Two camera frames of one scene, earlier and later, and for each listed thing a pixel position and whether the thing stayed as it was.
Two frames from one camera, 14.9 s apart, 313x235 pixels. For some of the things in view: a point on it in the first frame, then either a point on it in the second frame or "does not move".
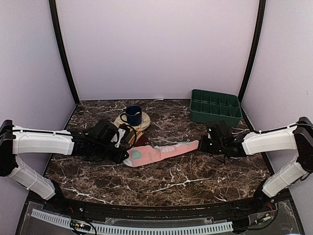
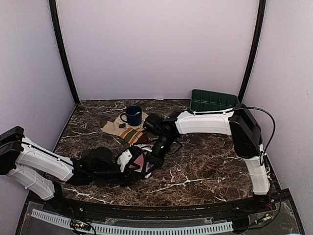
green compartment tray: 207,106 does not move
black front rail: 109,211 does not move
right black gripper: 202,147 → 156,160
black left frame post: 54,16 does not move
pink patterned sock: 141,155 → 140,161
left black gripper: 120,156 → 128,179
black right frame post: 257,50 does not move
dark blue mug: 134,115 does not move
